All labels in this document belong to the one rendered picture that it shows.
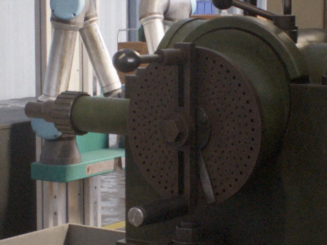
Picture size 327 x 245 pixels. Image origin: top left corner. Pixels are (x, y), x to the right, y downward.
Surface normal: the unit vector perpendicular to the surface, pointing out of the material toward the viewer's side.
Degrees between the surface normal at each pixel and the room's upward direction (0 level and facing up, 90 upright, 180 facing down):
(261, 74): 52
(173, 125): 90
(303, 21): 90
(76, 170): 90
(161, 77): 90
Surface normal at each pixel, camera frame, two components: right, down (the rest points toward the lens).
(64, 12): -0.12, -0.02
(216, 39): -0.58, 0.09
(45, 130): -0.17, 0.22
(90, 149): 0.84, 0.06
